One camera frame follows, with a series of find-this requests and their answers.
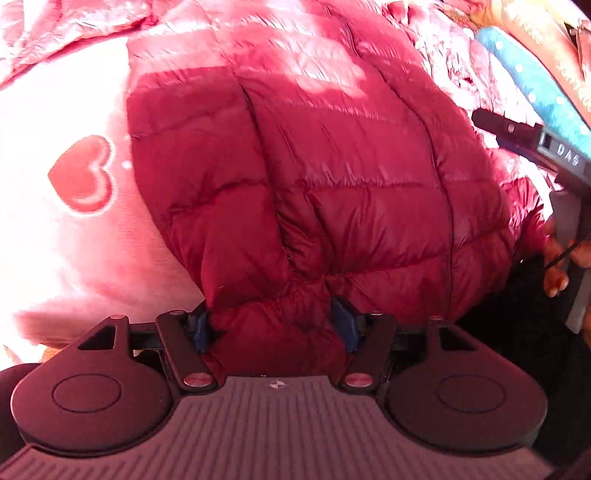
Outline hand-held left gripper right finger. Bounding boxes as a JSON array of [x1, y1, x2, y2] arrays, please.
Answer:
[[331, 294, 486, 394]]

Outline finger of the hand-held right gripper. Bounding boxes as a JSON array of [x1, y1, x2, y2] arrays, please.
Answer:
[[496, 137, 563, 186], [472, 108, 544, 148]]

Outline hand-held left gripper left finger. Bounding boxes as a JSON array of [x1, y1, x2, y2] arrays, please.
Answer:
[[74, 300, 219, 394]]

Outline red puffer jacket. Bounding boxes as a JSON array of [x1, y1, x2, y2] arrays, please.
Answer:
[[0, 0, 561, 378]]

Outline person's right hand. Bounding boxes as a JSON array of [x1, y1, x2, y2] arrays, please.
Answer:
[[542, 216, 570, 299]]

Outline teal bolster pillow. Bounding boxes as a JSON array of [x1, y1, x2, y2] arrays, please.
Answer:
[[475, 25, 591, 155]]

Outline orange bolster pillow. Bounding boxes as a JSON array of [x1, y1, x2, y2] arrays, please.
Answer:
[[489, 0, 591, 109]]

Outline pink heart blanket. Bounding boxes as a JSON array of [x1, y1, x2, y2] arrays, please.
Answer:
[[0, 0, 568, 370]]

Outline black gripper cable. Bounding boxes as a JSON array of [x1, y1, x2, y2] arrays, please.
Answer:
[[542, 240, 583, 272]]

